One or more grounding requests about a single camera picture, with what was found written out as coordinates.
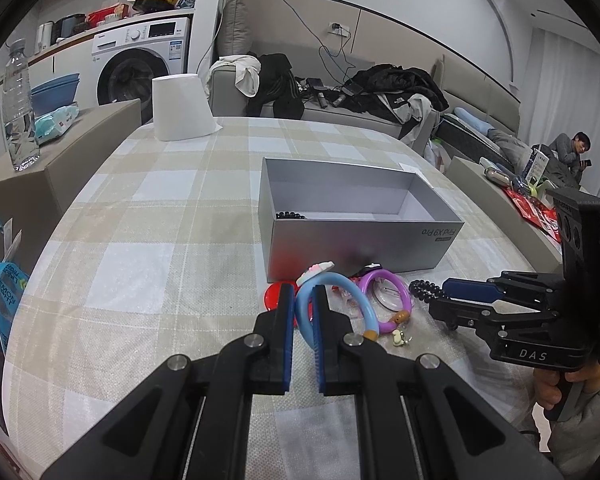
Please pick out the black flat bag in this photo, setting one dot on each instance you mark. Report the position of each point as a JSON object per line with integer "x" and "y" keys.
{"x": 152, "y": 5}

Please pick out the wet wipes pack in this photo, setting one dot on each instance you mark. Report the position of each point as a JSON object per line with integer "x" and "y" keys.
{"x": 55, "y": 121}

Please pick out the white kettle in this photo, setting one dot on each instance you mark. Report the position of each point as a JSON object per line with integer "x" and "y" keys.
{"x": 44, "y": 36}

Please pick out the white garment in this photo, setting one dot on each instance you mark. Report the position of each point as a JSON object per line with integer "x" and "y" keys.
{"x": 242, "y": 72}

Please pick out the person's right forearm grey sleeve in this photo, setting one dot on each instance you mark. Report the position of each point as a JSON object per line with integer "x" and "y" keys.
{"x": 585, "y": 445}

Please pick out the small white charm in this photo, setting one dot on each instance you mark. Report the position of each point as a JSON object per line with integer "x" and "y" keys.
{"x": 401, "y": 340}

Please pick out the grey pillow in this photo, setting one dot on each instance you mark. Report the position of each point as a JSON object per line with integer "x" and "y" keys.
{"x": 235, "y": 27}

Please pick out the clear water bottle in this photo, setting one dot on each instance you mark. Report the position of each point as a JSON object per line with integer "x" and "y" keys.
{"x": 20, "y": 110}

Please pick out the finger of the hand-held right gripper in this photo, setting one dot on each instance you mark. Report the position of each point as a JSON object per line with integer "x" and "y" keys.
{"x": 455, "y": 312}
{"x": 472, "y": 290}

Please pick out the crumpled plastic bag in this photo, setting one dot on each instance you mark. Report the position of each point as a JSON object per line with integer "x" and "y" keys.
{"x": 187, "y": 0}

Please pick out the grey blanket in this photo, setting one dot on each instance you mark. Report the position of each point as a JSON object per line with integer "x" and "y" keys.
{"x": 510, "y": 142}

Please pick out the white washing machine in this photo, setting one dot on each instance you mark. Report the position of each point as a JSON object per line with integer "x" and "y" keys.
{"x": 140, "y": 60}

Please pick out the white translucent round case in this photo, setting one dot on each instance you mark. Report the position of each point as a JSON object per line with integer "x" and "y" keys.
{"x": 387, "y": 302}

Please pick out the white toilet paper roll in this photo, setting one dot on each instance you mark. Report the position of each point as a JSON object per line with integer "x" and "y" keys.
{"x": 182, "y": 107}

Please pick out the white counter cabinet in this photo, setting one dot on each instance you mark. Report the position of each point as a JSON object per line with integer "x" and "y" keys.
{"x": 70, "y": 65}

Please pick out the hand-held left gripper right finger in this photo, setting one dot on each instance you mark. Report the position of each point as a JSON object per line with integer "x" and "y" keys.
{"x": 326, "y": 355}

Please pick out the grey cardboard box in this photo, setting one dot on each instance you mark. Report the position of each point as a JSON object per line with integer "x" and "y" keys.
{"x": 360, "y": 245}

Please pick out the grey sofa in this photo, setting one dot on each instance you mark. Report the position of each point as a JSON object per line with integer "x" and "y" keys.
{"x": 340, "y": 112}

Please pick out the silver case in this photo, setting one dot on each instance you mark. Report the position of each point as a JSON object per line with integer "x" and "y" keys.
{"x": 499, "y": 176}

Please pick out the light blue pillow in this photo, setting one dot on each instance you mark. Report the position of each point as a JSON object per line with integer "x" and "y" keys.
{"x": 472, "y": 119}

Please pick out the black white jacket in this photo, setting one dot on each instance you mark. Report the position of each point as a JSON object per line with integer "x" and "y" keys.
{"x": 410, "y": 110}

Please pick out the black striped garment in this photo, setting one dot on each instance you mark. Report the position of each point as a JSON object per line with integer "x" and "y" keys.
{"x": 277, "y": 85}

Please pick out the wall socket with charger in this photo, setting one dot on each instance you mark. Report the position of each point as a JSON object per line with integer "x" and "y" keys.
{"x": 337, "y": 29}

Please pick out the black kitchen appliance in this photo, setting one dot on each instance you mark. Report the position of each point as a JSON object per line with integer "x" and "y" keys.
{"x": 70, "y": 26}

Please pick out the red snack packets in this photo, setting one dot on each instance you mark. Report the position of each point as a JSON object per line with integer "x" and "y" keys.
{"x": 535, "y": 215}

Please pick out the red round hair accessory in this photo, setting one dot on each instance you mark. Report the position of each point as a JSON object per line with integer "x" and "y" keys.
{"x": 272, "y": 298}

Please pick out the white curtain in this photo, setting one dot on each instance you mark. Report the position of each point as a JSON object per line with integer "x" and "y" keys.
{"x": 570, "y": 85}

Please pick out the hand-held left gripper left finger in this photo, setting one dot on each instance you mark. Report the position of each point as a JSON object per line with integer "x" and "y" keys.
{"x": 280, "y": 350}

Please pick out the checked tablecloth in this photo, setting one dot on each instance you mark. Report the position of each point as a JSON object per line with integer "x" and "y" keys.
{"x": 170, "y": 240}

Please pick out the stacked blue basins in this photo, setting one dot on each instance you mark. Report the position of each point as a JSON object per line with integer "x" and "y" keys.
{"x": 55, "y": 91}

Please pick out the person's right hand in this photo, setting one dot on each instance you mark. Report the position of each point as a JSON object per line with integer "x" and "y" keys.
{"x": 547, "y": 390}

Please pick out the blue plastic bag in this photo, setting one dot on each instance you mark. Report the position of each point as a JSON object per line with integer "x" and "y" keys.
{"x": 2, "y": 285}

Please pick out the beige bench seat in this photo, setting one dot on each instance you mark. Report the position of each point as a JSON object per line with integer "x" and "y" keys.
{"x": 75, "y": 160}
{"x": 485, "y": 195}

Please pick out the red box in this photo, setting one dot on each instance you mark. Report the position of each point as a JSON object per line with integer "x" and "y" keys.
{"x": 105, "y": 15}

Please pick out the white paper card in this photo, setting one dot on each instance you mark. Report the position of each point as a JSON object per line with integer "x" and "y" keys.
{"x": 409, "y": 167}

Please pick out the bed mattress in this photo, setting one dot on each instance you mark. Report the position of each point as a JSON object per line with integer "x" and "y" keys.
{"x": 467, "y": 142}

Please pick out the white carton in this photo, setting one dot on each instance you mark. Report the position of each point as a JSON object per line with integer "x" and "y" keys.
{"x": 537, "y": 162}

